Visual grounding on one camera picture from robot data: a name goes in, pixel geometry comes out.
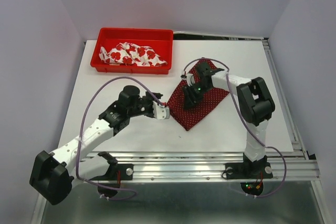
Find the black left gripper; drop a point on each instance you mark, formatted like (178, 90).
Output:
(149, 97)

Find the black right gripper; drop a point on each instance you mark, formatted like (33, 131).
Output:
(191, 99)

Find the dark red polka-dot skirt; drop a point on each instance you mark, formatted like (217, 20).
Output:
(199, 106)

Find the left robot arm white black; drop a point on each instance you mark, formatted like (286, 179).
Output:
(55, 174)

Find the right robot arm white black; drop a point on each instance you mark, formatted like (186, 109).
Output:
(252, 100)

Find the white red floral skirt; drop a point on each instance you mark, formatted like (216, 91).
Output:
(130, 54)

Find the red plastic bin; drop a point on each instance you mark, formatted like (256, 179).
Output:
(161, 40)

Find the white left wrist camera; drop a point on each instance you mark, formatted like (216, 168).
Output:
(160, 112)

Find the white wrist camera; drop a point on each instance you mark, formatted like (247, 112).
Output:
(189, 78)
(160, 112)

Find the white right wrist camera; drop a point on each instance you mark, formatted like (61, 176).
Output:
(189, 78)

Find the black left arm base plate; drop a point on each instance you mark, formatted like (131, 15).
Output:
(118, 172)

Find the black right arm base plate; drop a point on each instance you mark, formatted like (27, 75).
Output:
(245, 171)

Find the aluminium frame rail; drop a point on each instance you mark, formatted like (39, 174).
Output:
(194, 167)

